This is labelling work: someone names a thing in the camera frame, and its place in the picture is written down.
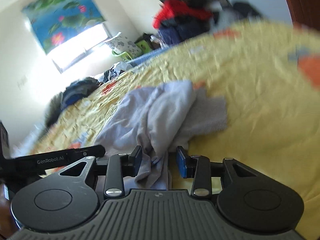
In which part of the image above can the lavender knit top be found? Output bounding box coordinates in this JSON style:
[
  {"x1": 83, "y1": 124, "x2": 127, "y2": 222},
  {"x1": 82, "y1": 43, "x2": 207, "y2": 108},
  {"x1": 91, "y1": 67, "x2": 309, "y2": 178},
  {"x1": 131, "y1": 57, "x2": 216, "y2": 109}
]
[{"x1": 95, "y1": 80, "x2": 227, "y2": 192}]

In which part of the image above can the dark folded clothes pile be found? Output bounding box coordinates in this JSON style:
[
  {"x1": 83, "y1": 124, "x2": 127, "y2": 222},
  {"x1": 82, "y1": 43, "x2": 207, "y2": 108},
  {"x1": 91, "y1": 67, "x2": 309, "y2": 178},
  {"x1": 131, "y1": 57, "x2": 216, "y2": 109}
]
[{"x1": 44, "y1": 77, "x2": 100, "y2": 128}]

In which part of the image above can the large clothes pile red jacket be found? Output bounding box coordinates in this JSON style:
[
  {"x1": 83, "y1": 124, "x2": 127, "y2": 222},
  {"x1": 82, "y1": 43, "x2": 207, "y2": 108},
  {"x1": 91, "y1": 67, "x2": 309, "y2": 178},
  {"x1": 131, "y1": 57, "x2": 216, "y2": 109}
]
[{"x1": 152, "y1": 0, "x2": 232, "y2": 45}]

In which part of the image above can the crumpled white patterned garment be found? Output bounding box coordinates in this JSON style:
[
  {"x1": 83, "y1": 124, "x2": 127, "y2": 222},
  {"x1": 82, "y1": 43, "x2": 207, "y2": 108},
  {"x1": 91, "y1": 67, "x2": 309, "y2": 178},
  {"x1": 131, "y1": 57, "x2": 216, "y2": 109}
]
[{"x1": 99, "y1": 61, "x2": 132, "y2": 83}]

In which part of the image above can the blue knit blanket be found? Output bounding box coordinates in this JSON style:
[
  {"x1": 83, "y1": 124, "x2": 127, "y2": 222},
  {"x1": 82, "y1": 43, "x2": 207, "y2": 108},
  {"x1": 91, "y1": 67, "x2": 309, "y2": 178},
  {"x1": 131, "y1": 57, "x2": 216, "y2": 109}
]
[{"x1": 127, "y1": 47, "x2": 171, "y2": 67}]

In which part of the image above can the yellow floral carrot quilt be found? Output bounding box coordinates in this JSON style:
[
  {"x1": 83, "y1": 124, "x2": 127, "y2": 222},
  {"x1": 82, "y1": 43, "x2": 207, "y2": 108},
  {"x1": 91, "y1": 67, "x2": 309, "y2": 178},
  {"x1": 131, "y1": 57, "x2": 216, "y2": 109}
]
[{"x1": 30, "y1": 21, "x2": 319, "y2": 239}]

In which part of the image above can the green plastic chair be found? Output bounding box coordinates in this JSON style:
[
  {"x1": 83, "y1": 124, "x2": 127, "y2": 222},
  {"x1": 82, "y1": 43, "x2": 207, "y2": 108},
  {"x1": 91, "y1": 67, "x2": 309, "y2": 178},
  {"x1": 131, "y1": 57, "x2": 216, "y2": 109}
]
[{"x1": 112, "y1": 40, "x2": 153, "y2": 62}]

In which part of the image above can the floral white pillow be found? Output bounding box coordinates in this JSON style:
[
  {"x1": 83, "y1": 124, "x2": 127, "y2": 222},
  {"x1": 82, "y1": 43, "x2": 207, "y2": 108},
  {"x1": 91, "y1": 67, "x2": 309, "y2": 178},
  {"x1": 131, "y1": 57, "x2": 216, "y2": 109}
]
[{"x1": 104, "y1": 32, "x2": 143, "y2": 62}]

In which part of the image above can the lotus print window blind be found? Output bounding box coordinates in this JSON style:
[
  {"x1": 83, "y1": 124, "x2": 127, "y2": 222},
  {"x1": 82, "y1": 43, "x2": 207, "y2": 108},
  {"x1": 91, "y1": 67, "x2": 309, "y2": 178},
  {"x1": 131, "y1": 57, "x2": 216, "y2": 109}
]
[{"x1": 22, "y1": 0, "x2": 105, "y2": 54}]

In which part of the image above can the brown wooden door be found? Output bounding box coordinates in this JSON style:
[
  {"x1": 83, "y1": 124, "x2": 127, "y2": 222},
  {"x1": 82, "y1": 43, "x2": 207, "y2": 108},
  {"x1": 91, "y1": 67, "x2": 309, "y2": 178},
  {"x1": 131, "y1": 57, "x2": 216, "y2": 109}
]
[{"x1": 286, "y1": 0, "x2": 319, "y2": 31}]

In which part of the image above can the white wall switch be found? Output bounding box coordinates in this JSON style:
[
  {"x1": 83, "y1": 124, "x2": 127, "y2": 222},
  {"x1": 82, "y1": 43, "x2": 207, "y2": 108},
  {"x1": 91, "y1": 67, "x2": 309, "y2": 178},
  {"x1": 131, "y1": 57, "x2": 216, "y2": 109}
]
[{"x1": 17, "y1": 75, "x2": 28, "y2": 90}]

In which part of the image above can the window with metal frame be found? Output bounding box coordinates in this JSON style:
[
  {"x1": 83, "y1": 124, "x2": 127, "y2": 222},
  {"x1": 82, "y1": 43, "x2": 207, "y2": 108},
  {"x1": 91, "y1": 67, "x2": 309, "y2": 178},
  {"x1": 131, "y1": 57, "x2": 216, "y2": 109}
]
[{"x1": 47, "y1": 23, "x2": 110, "y2": 73}]

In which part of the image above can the black bag by wall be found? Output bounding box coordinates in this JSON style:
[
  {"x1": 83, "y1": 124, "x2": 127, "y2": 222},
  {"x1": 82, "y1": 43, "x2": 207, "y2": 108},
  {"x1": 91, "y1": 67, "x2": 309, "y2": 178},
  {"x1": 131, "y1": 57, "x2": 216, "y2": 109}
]
[{"x1": 233, "y1": 2, "x2": 263, "y2": 19}]

